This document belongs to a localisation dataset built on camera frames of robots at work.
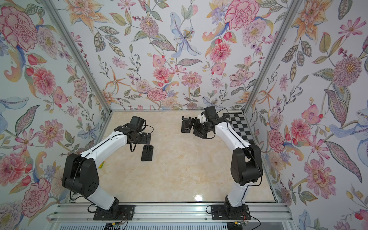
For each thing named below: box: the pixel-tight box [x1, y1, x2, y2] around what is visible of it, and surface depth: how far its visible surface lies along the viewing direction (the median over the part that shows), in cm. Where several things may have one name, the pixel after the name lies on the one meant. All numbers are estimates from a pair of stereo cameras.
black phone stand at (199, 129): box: [193, 117, 208, 140], surface depth 81 cm
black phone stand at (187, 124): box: [181, 115, 195, 134], surface depth 107 cm
